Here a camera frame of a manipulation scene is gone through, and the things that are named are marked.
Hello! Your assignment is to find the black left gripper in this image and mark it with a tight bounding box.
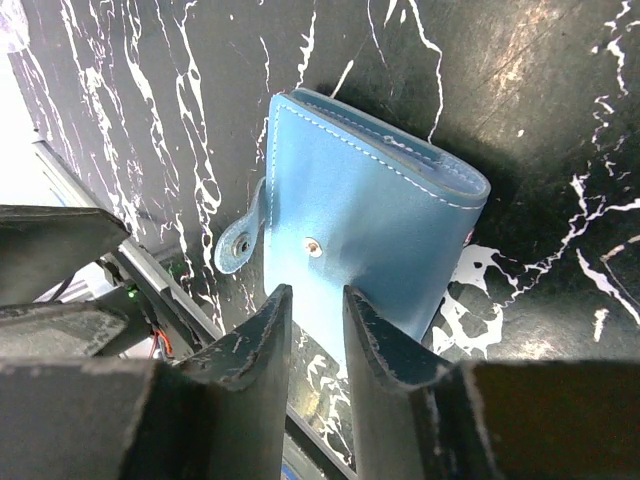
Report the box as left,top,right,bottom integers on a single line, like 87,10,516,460
1,205,224,363

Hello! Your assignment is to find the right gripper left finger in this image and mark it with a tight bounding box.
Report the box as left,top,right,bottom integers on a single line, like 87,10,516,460
1,285,293,479

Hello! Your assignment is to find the blue leather card holder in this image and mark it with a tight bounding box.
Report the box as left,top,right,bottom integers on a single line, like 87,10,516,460
214,88,491,363

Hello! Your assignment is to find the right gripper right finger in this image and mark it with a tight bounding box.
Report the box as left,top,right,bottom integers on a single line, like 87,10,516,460
343,287,639,479

